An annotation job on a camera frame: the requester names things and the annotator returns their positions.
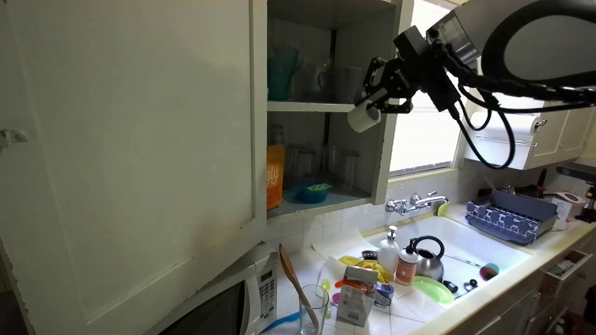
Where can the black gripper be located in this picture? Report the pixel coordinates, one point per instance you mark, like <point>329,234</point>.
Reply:
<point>398,74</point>

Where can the white cabinet with knobs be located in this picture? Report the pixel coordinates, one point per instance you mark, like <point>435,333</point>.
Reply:
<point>560,132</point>

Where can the white cabinet door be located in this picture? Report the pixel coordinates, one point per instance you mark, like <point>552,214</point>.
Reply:
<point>137,160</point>

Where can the clear plastic tumbler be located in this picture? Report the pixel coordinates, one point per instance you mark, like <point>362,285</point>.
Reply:
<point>349,84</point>

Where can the white window blind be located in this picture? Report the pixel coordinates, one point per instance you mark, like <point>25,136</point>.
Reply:
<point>422,141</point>

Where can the clear glass pitcher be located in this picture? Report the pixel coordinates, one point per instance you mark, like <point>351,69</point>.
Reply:
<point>321,80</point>

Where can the clear drinking glass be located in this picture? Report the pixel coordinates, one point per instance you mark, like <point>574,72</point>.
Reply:
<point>349,169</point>
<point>301,164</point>

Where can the teal stacked cups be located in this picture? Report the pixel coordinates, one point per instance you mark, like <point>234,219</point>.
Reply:
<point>282,71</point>

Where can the chrome sink faucet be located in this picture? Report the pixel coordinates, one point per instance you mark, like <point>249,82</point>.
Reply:
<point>412,203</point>

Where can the blue bowl with green lid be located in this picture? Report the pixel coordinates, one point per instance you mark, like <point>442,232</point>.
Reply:
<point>312,192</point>

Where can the orange box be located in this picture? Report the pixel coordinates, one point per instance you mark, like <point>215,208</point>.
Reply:
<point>276,177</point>

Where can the white soap dispenser bottle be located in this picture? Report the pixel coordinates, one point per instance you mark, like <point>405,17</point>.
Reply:
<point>390,251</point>

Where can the yellow cloth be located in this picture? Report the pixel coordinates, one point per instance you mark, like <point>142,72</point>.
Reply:
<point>373,266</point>

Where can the orange canister with white lid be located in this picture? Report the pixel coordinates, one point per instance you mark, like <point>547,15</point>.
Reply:
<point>407,270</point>

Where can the blue patterned dish rack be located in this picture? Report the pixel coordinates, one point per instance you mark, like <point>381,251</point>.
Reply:
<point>509,219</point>

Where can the wooden spoon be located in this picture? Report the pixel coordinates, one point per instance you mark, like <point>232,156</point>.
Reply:
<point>291,272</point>

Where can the green plate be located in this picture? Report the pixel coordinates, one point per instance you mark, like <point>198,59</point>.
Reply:
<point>435,290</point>

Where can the red and teal cup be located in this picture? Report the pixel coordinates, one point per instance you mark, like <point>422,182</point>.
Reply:
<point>489,272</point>

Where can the clear glass with utensils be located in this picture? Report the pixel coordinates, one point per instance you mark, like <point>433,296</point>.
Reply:
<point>314,313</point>

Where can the white microwave oven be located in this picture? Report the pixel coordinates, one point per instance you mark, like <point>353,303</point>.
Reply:
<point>249,290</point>

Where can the open white drawer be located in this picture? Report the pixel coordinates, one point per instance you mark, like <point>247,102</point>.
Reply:
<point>569,266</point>

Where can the white wall cabinet with shelves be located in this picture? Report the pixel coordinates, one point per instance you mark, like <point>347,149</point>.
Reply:
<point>310,106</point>

